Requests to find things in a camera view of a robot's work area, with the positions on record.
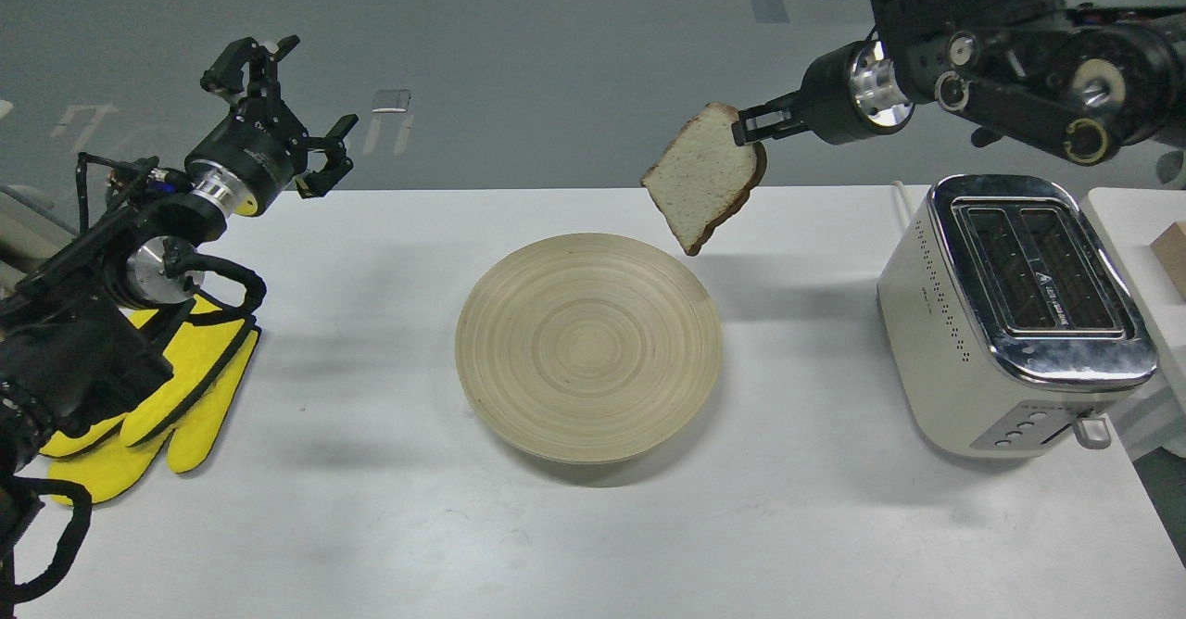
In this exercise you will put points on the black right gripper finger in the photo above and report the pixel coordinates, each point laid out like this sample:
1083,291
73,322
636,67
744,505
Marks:
747,131
781,109

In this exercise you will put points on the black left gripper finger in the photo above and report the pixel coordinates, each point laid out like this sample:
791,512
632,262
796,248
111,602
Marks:
317,183
247,70

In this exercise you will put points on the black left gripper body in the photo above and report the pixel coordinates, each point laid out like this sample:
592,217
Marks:
254,147

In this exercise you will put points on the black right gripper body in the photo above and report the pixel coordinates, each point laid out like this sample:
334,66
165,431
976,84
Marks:
852,94

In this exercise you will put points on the slice of bread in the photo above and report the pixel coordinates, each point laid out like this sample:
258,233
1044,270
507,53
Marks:
703,177

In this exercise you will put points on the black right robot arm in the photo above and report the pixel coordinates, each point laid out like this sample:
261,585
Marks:
1076,82

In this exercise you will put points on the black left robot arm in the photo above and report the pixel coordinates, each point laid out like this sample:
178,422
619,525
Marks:
84,333

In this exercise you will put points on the white chrome toaster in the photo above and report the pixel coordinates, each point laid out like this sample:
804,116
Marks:
1010,326

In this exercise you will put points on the yellow oven mitt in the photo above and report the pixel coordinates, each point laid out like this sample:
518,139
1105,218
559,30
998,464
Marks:
182,421

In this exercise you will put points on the round wooden plate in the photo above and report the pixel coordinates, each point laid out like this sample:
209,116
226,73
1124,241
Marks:
588,348

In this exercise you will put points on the small wooden block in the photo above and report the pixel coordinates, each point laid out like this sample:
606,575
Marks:
1169,249

